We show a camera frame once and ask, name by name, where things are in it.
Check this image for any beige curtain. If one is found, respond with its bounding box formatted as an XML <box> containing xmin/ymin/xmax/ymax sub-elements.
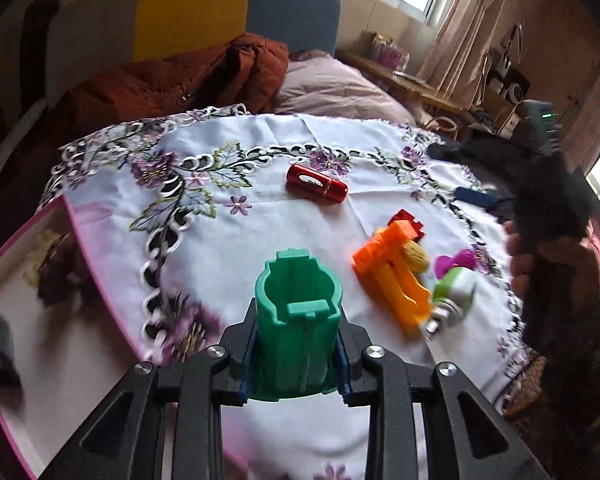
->
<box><xmin>417</xmin><ymin>0</ymin><xmax>518</xmax><ymax>101</ymax></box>

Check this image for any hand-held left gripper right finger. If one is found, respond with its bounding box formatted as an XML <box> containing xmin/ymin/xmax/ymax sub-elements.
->
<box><xmin>332</xmin><ymin>317</ymin><xmax>551</xmax><ymax>480</ymax></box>

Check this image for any multicolour sofa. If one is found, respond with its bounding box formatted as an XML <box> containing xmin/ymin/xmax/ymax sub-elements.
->
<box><xmin>45</xmin><ymin>0</ymin><xmax>342</xmax><ymax>68</ymax></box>

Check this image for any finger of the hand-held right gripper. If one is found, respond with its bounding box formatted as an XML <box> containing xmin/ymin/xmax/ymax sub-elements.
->
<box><xmin>427</xmin><ymin>142</ymin><xmax>521</xmax><ymax>181</ymax></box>
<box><xmin>455</xmin><ymin>187</ymin><xmax>516</xmax><ymax>223</ymax></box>

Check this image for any cluttered shelf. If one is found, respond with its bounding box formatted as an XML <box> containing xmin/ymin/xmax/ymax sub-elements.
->
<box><xmin>472</xmin><ymin>25</ymin><xmax>531</xmax><ymax>136</ymax></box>

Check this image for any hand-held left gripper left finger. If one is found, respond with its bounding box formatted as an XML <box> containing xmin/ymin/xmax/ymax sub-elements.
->
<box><xmin>40</xmin><ymin>297</ymin><xmax>261</xmax><ymax>480</ymax></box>

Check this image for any yellow-orange plastic part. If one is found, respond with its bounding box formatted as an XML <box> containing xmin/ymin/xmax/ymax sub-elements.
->
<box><xmin>375</xmin><ymin>255</ymin><xmax>433</xmax><ymax>337</ymax></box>

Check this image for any wooden side desk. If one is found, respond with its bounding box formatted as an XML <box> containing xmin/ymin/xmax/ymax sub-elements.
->
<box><xmin>337</xmin><ymin>50</ymin><xmax>463</xmax><ymax>116</ymax></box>

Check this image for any green plastic cup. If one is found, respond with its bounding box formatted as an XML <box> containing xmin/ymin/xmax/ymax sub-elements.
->
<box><xmin>254</xmin><ymin>249</ymin><xmax>343</xmax><ymax>402</ymax></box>

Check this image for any pink-rimmed white box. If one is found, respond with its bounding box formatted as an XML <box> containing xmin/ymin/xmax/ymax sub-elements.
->
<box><xmin>0</xmin><ymin>195</ymin><xmax>156</xmax><ymax>480</ymax></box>

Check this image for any magenta plastic piece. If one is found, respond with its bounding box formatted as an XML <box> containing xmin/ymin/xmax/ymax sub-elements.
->
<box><xmin>434</xmin><ymin>249</ymin><xmax>478</xmax><ymax>278</ymax></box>

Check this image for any red plastic piece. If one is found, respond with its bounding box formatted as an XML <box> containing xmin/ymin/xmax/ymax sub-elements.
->
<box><xmin>389</xmin><ymin>209</ymin><xmax>427</xmax><ymax>241</ymax></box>

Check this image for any red cylinder case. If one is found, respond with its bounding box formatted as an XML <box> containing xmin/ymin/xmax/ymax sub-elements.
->
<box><xmin>286</xmin><ymin>162</ymin><xmax>349</xmax><ymax>201</ymax></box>

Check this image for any embroidered floral tablecloth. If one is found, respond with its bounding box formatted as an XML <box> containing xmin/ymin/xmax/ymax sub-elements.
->
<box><xmin>37</xmin><ymin>104</ymin><xmax>536</xmax><ymax>480</ymax></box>

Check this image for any rust brown jacket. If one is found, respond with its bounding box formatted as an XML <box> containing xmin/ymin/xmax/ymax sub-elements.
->
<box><xmin>55</xmin><ymin>32</ymin><xmax>291</xmax><ymax>126</ymax></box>

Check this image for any grey device with green light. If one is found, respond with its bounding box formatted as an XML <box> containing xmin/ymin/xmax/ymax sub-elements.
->
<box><xmin>522</xmin><ymin>100</ymin><xmax>563</xmax><ymax>153</ymax></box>

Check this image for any black rolled mat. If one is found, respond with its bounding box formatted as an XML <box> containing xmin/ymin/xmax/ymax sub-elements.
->
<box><xmin>22</xmin><ymin>0</ymin><xmax>61</xmax><ymax>96</ymax></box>

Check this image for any person's right hand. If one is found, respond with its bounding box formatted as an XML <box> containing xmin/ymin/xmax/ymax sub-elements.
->
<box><xmin>504</xmin><ymin>230</ymin><xmax>600</xmax><ymax>306</ymax></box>

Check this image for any pink quilt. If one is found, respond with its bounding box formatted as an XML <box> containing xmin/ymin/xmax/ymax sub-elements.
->
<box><xmin>272</xmin><ymin>52</ymin><xmax>416</xmax><ymax>126</ymax></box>

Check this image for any yellow plastic piece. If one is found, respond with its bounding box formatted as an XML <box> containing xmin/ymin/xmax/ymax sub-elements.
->
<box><xmin>397</xmin><ymin>242</ymin><xmax>431</xmax><ymax>273</ymax></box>

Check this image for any purple box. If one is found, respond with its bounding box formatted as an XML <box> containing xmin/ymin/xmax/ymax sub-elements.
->
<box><xmin>370</xmin><ymin>32</ymin><xmax>411</xmax><ymax>68</ymax></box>

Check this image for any green and white toy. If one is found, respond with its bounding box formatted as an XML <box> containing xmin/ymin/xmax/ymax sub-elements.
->
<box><xmin>424</xmin><ymin>266</ymin><xmax>478</xmax><ymax>343</ymax></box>

